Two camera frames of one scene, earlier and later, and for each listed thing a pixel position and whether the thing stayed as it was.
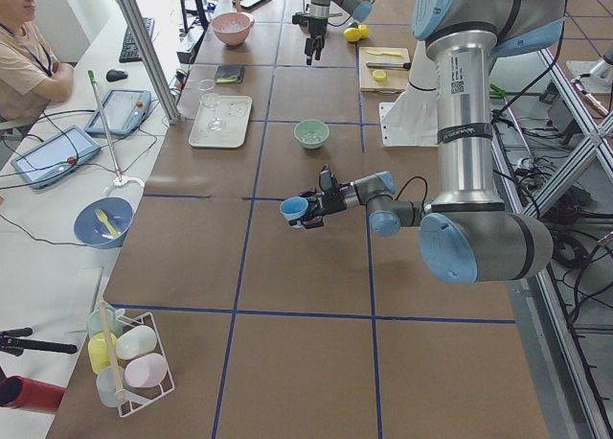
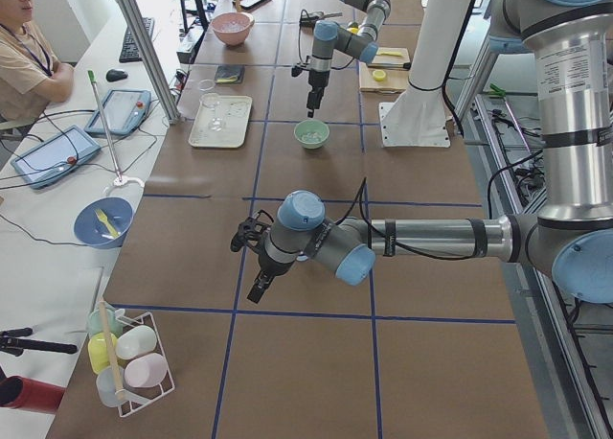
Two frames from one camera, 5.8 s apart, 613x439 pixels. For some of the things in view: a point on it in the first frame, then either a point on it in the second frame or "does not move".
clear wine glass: [212, 101] does not move
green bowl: [312, 133] does not move
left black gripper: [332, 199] -> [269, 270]
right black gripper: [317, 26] -> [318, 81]
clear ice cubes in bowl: [310, 136] does not move
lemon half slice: [379, 75] does not move
